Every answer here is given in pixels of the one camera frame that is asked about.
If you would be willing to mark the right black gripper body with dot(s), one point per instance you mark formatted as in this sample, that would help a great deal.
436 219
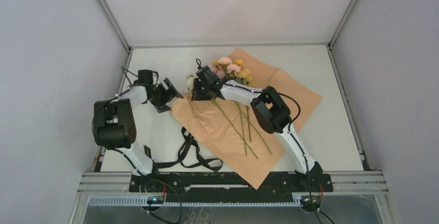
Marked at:
202 90

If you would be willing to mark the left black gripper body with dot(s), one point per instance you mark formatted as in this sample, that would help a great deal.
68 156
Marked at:
162 96

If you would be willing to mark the pink fake flower stem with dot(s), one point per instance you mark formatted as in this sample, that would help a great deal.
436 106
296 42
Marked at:
245 140

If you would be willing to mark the yellow fake flower stem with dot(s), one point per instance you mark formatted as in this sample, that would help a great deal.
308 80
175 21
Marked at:
228 69

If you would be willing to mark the orange wrapping paper sheet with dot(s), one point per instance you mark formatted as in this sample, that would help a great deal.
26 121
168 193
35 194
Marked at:
206 123

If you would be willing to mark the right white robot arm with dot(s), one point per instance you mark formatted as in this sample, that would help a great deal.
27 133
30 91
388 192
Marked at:
272 114

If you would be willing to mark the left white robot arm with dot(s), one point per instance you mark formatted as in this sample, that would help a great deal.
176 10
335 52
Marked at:
114 127

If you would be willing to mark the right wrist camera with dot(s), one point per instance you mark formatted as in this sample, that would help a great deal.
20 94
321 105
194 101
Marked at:
206 75

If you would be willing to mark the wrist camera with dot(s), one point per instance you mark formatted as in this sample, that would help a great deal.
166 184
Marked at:
148 77
206 75

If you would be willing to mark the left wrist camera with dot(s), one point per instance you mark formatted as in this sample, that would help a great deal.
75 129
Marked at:
148 77

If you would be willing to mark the black mounting base plate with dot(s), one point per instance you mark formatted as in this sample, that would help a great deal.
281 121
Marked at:
285 181

